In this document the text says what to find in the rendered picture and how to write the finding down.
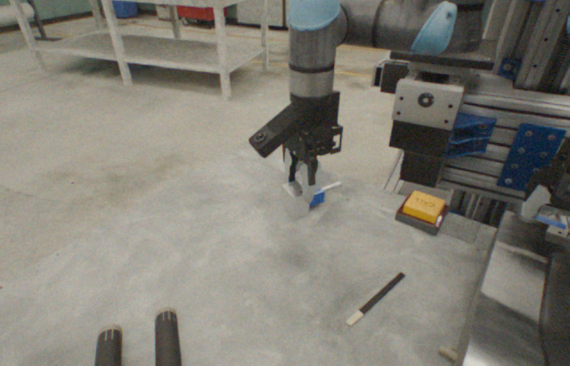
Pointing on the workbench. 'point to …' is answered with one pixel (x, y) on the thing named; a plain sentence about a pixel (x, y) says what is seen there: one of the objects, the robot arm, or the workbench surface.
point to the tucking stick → (375, 299)
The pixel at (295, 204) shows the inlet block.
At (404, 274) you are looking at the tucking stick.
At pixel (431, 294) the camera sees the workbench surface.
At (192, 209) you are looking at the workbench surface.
